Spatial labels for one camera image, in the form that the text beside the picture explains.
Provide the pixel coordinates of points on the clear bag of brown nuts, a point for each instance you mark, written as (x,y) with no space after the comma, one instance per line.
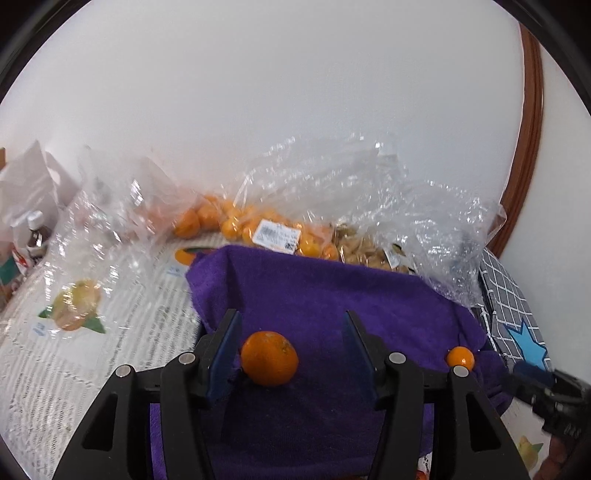
(369,254)

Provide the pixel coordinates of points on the small orange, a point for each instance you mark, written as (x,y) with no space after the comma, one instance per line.
(460,357)

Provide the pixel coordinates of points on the grey checked cushion blue star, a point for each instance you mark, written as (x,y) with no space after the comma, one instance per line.
(508,300)

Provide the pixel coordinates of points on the person's right hand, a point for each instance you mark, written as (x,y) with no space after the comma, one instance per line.
(559,457)

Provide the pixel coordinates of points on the brown bottle with white cap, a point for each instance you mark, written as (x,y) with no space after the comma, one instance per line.
(34,237)

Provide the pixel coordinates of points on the crumpled clear plastic bag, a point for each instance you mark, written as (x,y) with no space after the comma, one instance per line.
(115,221)

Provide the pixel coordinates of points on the brown wooden door frame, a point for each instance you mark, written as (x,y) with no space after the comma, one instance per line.
(526,138)

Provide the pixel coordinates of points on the clear bag of oranges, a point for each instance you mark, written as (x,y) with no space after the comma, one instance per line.
(277,235)

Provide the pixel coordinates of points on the purple towel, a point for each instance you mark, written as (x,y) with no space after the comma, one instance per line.
(323,300)

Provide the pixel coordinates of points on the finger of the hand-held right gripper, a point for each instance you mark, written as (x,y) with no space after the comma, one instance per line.
(526,371)

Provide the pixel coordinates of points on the white plastic bag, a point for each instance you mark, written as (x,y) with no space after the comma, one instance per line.
(27,184)

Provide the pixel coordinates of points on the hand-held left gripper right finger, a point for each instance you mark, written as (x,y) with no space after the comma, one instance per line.
(355,355)

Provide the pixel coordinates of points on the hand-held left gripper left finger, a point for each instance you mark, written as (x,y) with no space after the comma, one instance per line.
(224,364)

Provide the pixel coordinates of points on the large orange mandarin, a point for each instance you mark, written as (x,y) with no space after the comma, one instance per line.
(270,357)

